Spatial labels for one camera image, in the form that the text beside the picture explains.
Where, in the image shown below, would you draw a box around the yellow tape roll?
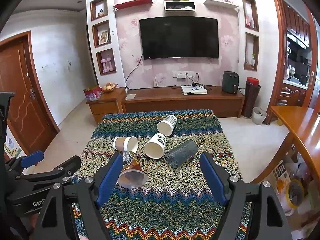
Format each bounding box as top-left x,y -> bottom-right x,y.
285,179 -> 307,208

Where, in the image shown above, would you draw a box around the printed cardboard box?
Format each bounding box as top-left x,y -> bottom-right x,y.
271,159 -> 292,193

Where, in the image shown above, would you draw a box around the brown patterned paper cup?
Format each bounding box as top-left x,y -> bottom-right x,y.
117,150 -> 148,189

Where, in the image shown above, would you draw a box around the small wooden side cabinet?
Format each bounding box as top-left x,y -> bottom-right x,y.
86,87 -> 127,124

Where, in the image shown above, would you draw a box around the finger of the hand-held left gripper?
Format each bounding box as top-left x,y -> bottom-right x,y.
5,151 -> 45,176
14,155 -> 82,188

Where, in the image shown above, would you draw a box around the pink gift box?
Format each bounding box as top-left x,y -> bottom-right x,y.
83,86 -> 102,102

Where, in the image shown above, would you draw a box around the dark wicker stand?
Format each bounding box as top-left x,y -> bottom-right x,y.
243,81 -> 261,118

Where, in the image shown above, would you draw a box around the white cup with dark label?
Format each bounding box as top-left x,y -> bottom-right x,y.
144,133 -> 167,159

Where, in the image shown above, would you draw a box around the black television cable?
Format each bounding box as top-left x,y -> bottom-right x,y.
125,53 -> 144,93

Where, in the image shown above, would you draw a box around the long wooden television cabinet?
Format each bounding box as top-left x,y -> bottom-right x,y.
120,86 -> 246,119

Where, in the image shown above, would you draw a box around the white checked paper cup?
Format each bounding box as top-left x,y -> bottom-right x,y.
157,114 -> 178,136

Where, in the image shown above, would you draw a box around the dark green air fryer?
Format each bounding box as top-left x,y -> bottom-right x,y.
222,71 -> 239,94

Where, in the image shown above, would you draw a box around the brown wooden door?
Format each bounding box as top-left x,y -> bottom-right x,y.
0,31 -> 60,155

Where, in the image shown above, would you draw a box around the pink dumbbells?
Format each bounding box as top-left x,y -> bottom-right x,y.
100,58 -> 116,73

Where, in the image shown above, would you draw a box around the white box wall shelf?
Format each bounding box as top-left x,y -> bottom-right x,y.
164,0 -> 196,12

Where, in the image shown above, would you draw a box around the white wall power sockets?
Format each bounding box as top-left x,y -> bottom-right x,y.
172,71 -> 195,78

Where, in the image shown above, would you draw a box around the white waste bin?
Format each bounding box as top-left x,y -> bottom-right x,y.
252,107 -> 268,125

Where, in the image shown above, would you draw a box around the wooden dining table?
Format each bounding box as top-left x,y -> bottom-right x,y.
265,105 -> 320,195

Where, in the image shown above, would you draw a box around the white cup with brown sleeve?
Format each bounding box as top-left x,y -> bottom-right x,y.
113,137 -> 138,154

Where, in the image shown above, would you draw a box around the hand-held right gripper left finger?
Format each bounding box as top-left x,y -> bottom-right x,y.
35,152 -> 124,240

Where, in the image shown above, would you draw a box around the red wall shelf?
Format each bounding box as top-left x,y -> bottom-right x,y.
114,0 -> 153,11

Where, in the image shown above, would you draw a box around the white set-top box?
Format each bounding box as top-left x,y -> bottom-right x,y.
181,85 -> 208,96

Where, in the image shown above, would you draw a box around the colourful knitted table cloth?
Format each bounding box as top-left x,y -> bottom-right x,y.
71,109 -> 251,240

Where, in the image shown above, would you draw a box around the bowl of fruit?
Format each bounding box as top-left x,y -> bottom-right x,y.
101,82 -> 118,93

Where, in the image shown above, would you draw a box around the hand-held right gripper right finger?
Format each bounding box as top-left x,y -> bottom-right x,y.
199,152 -> 293,240

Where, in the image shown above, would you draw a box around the grey transparent plastic cup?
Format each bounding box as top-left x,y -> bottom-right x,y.
164,140 -> 199,168

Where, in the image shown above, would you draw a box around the black flat screen television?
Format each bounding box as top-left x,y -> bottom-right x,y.
139,17 -> 220,61

